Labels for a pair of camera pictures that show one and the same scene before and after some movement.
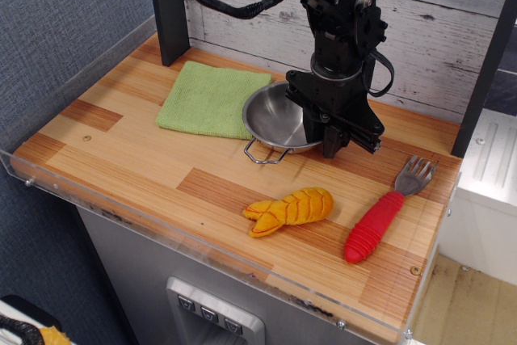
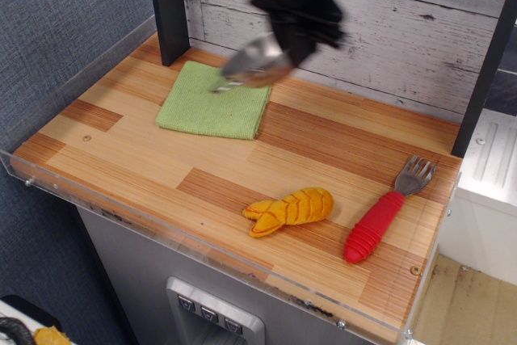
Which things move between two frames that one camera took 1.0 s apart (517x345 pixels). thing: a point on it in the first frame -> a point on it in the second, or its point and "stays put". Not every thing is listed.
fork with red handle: x=383 y=209 stays put
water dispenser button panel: x=203 y=318 stays put
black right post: x=478 y=102 stays put
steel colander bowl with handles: x=274 y=119 -> x=258 y=64
